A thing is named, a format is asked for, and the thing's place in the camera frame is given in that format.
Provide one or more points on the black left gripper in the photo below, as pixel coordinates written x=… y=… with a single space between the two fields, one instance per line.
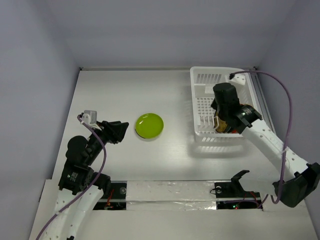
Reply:
x=114 y=130

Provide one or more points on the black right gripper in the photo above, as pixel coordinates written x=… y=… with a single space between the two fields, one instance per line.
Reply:
x=218 y=113

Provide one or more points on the yellow patterned plate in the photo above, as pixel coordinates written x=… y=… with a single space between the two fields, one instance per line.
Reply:
x=222 y=125

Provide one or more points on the green plate with floral inside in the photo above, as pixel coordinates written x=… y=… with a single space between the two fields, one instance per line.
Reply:
x=149 y=125

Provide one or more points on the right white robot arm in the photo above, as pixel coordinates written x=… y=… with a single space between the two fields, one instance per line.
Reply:
x=297 y=179

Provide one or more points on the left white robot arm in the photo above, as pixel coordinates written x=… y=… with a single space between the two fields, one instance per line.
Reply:
x=82 y=183

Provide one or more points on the white plastic dish rack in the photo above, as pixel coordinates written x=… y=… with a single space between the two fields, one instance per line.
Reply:
x=203 y=79

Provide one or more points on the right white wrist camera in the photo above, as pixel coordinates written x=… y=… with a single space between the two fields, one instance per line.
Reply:
x=238 y=79

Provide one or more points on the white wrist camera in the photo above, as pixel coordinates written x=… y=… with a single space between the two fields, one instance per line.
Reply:
x=89 y=117
x=238 y=79

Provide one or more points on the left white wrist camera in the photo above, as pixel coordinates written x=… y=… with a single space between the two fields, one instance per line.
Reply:
x=89 y=117

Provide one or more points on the aluminium rail at right edge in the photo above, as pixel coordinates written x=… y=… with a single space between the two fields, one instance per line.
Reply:
x=263 y=107

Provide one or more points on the white foil covered base rail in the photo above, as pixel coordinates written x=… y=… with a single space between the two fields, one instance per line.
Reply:
x=170 y=196

